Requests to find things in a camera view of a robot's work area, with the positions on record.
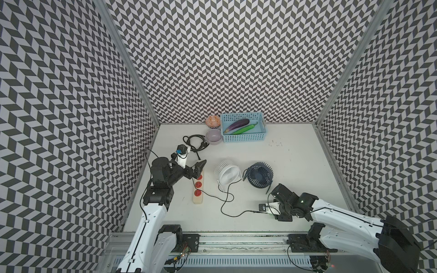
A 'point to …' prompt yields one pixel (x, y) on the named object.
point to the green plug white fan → (273, 210)
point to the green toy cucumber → (244, 129)
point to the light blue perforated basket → (258, 132)
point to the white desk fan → (227, 172)
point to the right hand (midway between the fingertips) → (277, 209)
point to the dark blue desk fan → (259, 175)
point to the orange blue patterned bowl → (213, 121)
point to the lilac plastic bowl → (213, 136)
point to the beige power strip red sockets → (198, 189)
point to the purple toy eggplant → (238, 124)
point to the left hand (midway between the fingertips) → (194, 157)
